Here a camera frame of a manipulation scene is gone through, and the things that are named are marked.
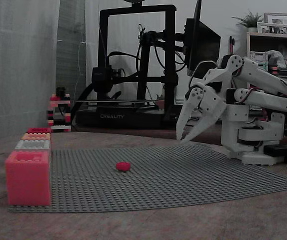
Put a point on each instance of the green plastic crate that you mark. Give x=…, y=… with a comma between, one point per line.
x=258, y=56

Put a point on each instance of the small green potted plant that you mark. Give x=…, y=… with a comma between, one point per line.
x=251, y=21

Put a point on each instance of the white sheer curtain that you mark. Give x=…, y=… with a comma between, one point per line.
x=18, y=62

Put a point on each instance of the large pink lego block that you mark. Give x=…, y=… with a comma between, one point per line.
x=28, y=182

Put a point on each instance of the orange lego block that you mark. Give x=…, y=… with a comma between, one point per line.
x=36, y=136

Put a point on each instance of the multicolour Lego tower stand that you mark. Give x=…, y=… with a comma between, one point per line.
x=59, y=99

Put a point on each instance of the black Creality 3D printer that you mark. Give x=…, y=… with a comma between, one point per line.
x=113, y=117

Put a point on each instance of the grey Lego baseplate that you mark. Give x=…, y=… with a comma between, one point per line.
x=158, y=185

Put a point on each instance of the wooden shelf unit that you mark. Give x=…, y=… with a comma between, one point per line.
x=271, y=40

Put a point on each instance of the black computer monitor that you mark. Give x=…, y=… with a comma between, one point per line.
x=203, y=45

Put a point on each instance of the red lego block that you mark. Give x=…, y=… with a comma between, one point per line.
x=38, y=130

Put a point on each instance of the small white picture frame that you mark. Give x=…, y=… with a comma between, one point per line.
x=274, y=29

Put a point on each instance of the large white picture frame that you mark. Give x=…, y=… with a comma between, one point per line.
x=279, y=17

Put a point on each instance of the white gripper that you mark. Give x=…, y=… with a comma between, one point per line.
x=208, y=103

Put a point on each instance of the black and orange case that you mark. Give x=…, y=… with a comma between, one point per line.
x=284, y=71

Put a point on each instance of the small red Lego brick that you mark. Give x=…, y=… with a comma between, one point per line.
x=123, y=166

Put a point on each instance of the white lego block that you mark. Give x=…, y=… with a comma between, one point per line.
x=32, y=145

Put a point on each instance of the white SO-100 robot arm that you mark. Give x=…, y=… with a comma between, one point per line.
x=258, y=72

